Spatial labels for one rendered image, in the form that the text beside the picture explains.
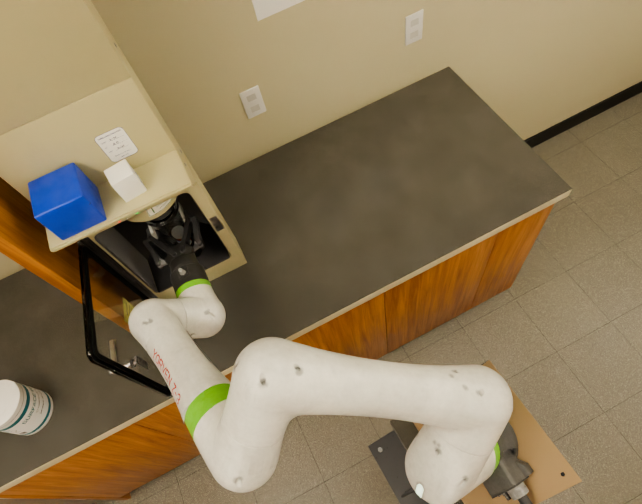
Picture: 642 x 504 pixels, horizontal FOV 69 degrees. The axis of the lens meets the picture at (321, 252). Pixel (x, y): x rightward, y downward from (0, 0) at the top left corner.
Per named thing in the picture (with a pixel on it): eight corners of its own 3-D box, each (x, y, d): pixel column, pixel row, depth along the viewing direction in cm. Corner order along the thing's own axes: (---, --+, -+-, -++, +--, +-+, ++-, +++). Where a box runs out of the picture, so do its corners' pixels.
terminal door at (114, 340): (156, 304, 146) (80, 241, 111) (172, 397, 131) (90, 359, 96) (153, 305, 146) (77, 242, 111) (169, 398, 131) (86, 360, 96)
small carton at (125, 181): (118, 188, 101) (103, 171, 96) (138, 176, 102) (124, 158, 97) (126, 202, 99) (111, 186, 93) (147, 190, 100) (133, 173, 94)
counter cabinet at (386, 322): (97, 371, 245) (-44, 309, 167) (433, 201, 265) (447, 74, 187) (127, 500, 213) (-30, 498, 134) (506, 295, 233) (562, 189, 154)
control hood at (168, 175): (68, 234, 110) (40, 211, 101) (193, 175, 113) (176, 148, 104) (77, 272, 104) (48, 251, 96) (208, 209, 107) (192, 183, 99)
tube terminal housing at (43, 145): (138, 249, 163) (-42, 71, 96) (222, 208, 166) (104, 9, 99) (157, 307, 151) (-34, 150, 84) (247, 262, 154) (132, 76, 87)
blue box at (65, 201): (55, 207, 101) (26, 182, 93) (98, 187, 102) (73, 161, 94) (62, 241, 96) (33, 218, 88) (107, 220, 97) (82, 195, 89)
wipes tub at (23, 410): (10, 403, 142) (-29, 393, 129) (50, 383, 144) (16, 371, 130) (15, 444, 136) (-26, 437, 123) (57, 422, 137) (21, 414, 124)
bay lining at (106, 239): (137, 235, 156) (73, 169, 126) (207, 201, 159) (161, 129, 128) (156, 293, 144) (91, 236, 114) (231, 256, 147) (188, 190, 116)
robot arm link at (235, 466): (302, 438, 79) (240, 460, 70) (281, 494, 83) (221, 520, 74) (248, 373, 91) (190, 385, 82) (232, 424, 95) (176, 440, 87)
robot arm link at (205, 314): (221, 343, 122) (238, 319, 116) (176, 350, 114) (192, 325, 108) (204, 300, 129) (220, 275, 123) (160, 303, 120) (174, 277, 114)
